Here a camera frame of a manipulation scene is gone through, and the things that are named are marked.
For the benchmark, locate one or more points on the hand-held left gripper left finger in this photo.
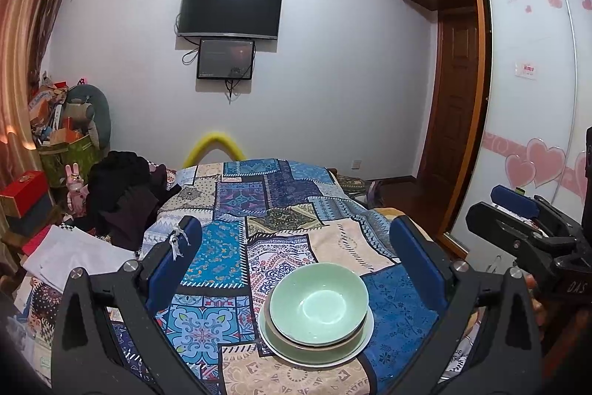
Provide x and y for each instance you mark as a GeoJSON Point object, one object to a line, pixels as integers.
{"type": "Point", "coordinates": [178, 265]}

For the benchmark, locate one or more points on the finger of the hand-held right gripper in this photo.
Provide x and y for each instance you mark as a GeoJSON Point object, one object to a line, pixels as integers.
{"type": "Point", "coordinates": [499, 228]}
{"type": "Point", "coordinates": [513, 195]}

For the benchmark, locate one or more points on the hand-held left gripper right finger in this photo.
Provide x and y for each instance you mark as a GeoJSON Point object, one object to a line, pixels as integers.
{"type": "Point", "coordinates": [418, 265]}

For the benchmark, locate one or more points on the green bowl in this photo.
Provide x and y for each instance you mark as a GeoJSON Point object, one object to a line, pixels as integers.
{"type": "Point", "coordinates": [319, 298]}

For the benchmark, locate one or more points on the green plate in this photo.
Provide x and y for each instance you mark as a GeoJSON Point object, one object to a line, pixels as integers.
{"type": "Point", "coordinates": [319, 353]}

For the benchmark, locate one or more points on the white frayed thread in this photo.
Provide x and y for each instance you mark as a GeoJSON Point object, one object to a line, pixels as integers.
{"type": "Point", "coordinates": [176, 240]}

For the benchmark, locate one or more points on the white wardrobe sliding door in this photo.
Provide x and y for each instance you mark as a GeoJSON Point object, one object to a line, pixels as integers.
{"type": "Point", "coordinates": [522, 108]}

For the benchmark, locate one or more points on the brown wooden door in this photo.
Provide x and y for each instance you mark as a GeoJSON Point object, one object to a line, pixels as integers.
{"type": "Point", "coordinates": [455, 122]}

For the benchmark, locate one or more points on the black clothes pile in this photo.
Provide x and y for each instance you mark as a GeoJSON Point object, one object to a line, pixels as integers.
{"type": "Point", "coordinates": [120, 191]}

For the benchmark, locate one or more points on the white paper sheet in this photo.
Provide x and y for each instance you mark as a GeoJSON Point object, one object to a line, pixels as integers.
{"type": "Point", "coordinates": [78, 256]}

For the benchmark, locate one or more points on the patterned bag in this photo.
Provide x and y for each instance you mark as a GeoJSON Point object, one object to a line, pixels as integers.
{"type": "Point", "coordinates": [356, 184]}

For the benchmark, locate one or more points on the blue patchwork cloth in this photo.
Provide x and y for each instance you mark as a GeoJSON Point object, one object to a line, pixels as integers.
{"type": "Point", "coordinates": [277, 200]}

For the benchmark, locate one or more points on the pink bunny toy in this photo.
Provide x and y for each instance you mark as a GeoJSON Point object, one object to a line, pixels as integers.
{"type": "Point", "coordinates": [76, 186]}

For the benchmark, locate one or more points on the green cardboard box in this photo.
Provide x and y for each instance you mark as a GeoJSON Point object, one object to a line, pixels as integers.
{"type": "Point", "coordinates": [69, 159]}

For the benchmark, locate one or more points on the grey cushion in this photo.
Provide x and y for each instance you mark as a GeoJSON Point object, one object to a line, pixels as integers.
{"type": "Point", "coordinates": [99, 112]}

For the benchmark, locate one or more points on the red box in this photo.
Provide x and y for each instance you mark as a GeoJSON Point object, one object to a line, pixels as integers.
{"type": "Point", "coordinates": [23, 191]}

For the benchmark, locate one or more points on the pile of assorted clutter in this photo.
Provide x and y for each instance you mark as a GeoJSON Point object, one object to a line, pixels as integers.
{"type": "Point", "coordinates": [46, 108]}

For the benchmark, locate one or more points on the small black monitor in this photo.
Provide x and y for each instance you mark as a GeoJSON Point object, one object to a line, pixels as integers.
{"type": "Point", "coordinates": [224, 59]}

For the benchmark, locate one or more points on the brown curtain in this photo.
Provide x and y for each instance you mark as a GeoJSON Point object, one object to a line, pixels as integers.
{"type": "Point", "coordinates": [23, 29]}

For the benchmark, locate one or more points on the white wall socket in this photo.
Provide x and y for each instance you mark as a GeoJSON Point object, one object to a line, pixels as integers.
{"type": "Point", "coordinates": [357, 163]}

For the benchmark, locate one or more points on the wall-mounted black television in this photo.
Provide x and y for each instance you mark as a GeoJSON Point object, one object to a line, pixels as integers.
{"type": "Point", "coordinates": [231, 8]}

